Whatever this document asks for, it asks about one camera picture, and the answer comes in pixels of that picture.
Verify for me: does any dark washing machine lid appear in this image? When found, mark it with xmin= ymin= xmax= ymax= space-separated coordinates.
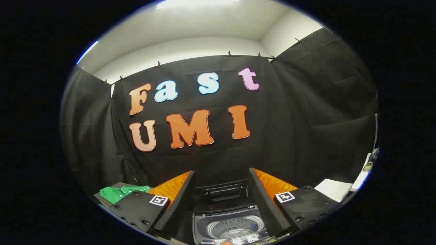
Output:
xmin=193 ymin=179 xmax=256 ymax=214

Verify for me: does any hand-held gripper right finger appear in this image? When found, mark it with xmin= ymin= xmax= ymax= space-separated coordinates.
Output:
xmin=248 ymin=167 xmax=338 ymax=239

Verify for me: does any white paper sheet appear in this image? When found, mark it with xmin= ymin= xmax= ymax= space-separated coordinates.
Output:
xmin=314 ymin=178 xmax=353 ymax=203

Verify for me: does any white board with cables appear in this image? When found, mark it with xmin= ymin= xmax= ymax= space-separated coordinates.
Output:
xmin=351 ymin=147 xmax=380 ymax=192

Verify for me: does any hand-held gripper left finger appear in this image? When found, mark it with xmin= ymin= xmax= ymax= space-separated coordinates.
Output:
xmin=108 ymin=170 xmax=196 ymax=240

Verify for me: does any grey box stand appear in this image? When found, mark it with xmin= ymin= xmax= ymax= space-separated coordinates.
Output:
xmin=94 ymin=182 xmax=143 ymax=208

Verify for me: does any black backdrop cloth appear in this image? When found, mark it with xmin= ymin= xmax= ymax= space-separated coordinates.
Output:
xmin=60 ymin=27 xmax=378 ymax=205

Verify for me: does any green polo shirt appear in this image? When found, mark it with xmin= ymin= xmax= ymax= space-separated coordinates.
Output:
xmin=99 ymin=185 xmax=153 ymax=205

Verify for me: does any grey washing machine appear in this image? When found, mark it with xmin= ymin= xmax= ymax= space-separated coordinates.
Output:
xmin=192 ymin=204 xmax=273 ymax=245

